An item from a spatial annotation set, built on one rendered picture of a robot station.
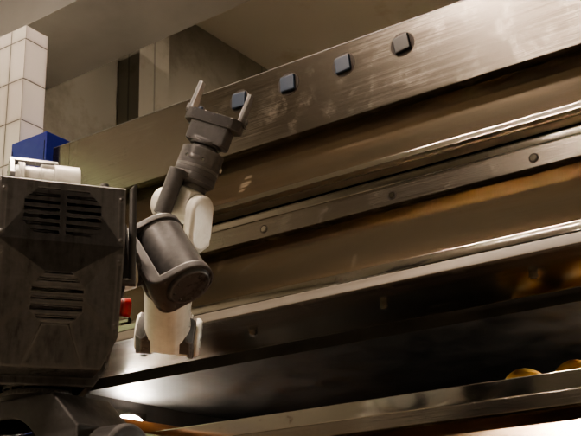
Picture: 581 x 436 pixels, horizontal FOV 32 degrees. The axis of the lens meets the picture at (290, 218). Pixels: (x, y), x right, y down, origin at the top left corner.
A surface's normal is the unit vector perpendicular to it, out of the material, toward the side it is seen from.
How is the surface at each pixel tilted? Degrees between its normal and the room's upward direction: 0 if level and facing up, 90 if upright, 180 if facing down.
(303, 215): 90
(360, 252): 70
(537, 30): 90
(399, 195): 90
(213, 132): 97
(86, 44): 180
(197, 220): 113
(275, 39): 180
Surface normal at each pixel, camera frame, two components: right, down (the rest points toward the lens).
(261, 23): 0.04, 0.94
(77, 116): 0.81, -0.23
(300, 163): -0.53, -0.58
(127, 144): -0.55, -0.27
